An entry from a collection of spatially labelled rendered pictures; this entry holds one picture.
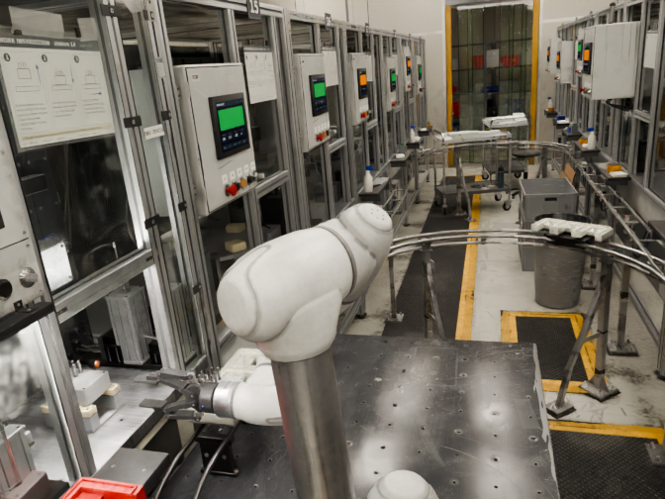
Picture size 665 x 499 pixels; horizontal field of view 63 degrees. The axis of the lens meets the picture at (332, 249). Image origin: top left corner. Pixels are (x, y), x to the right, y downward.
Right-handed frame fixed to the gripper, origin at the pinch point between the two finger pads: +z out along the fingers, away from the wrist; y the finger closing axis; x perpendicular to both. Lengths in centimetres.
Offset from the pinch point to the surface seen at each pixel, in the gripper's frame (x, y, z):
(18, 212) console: 22, 54, 3
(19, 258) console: 25, 46, 3
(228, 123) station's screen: -68, 61, 1
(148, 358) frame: -28.0, -7.9, 20.3
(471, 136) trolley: -536, -9, -61
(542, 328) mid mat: -245, -98, -117
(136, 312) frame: -26.9, 9.0, 20.5
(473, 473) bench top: -22, -32, -81
